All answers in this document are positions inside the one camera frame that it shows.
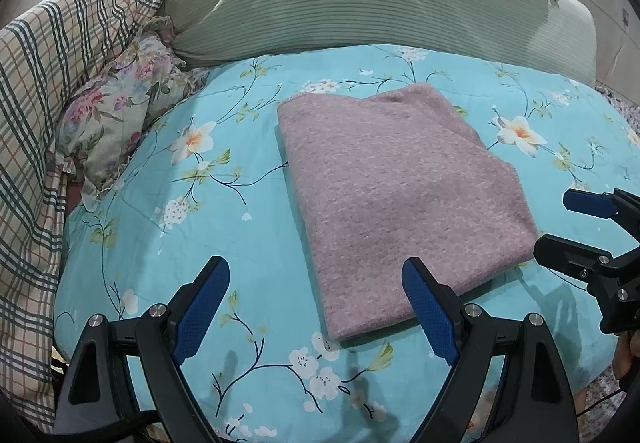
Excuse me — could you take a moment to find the plaid beige blanket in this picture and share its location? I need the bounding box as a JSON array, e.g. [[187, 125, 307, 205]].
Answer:
[[0, 0, 221, 429]]

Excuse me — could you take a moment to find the black cable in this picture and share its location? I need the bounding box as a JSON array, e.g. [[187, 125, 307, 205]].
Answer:
[[575, 385, 628, 420]]

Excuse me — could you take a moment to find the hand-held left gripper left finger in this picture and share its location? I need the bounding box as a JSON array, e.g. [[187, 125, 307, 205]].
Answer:
[[52, 255, 231, 443]]

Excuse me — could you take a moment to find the grey patterned bed sheet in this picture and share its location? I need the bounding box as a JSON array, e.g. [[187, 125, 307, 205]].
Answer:
[[595, 86, 640, 149]]

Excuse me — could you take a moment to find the turquoise floral bed quilt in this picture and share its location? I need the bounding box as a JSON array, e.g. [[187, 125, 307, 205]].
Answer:
[[52, 43, 640, 443]]

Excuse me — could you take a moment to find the person's right hand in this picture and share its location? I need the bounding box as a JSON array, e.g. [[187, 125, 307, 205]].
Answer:
[[612, 329, 640, 381]]

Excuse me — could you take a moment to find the floral ruffled pillow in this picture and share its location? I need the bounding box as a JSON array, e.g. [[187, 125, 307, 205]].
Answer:
[[55, 16, 211, 211]]

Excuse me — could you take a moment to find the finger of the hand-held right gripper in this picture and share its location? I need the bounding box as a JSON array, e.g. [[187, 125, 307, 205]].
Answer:
[[562, 188, 640, 244], [533, 233, 640, 282]]

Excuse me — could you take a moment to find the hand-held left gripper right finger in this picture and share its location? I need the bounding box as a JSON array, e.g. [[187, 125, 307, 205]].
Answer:
[[402, 257, 581, 443]]

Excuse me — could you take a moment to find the pink knit garment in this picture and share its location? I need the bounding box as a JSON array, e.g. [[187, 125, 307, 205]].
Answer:
[[276, 83, 540, 344]]

